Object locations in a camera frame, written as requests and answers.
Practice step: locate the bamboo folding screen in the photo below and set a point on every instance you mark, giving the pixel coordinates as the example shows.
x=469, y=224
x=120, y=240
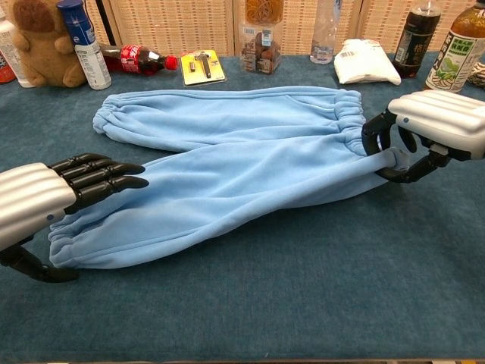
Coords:
x=170, y=26

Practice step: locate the white bottle white cap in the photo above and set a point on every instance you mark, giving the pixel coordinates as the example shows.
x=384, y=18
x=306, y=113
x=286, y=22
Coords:
x=9, y=38

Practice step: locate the white powder bag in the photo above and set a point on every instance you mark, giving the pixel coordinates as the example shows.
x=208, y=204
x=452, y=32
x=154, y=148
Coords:
x=363, y=64

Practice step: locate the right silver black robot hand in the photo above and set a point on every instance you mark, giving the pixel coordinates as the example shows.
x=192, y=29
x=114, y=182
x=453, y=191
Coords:
x=443, y=117

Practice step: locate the clear box of brown items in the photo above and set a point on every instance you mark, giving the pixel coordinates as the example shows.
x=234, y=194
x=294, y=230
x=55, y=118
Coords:
x=261, y=49

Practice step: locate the teal table mat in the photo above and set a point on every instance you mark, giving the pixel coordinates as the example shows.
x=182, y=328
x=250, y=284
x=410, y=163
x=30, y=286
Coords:
x=242, y=311

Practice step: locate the brown capybara plush toy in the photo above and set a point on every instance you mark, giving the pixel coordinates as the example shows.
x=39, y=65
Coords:
x=38, y=45

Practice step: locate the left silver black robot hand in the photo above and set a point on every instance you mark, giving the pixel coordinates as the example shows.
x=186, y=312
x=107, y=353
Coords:
x=30, y=197

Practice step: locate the Coca-Cola bottle red cap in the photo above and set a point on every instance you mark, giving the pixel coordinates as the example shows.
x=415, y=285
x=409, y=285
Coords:
x=132, y=58

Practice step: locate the amber tea bottle green label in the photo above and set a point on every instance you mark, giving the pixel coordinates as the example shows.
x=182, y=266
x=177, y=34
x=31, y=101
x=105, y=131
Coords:
x=451, y=60

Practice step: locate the clear empty water bottle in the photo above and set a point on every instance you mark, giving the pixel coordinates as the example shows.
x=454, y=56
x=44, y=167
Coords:
x=324, y=38

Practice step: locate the clear jar of rubber bands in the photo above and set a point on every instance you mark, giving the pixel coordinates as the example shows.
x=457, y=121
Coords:
x=263, y=11

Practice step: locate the yellow razor blister pack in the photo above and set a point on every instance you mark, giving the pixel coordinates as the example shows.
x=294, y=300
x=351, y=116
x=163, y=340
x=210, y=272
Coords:
x=202, y=70

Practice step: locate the blue-capped white spray can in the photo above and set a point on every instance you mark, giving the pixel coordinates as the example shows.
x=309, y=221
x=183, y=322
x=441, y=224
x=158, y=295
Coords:
x=89, y=49

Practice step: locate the blue cloth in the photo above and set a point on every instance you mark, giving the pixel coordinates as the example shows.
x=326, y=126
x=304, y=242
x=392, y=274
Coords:
x=227, y=182

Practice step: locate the dark drink bottle black label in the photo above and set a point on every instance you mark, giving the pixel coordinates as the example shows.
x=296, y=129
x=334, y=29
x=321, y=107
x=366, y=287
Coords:
x=413, y=41

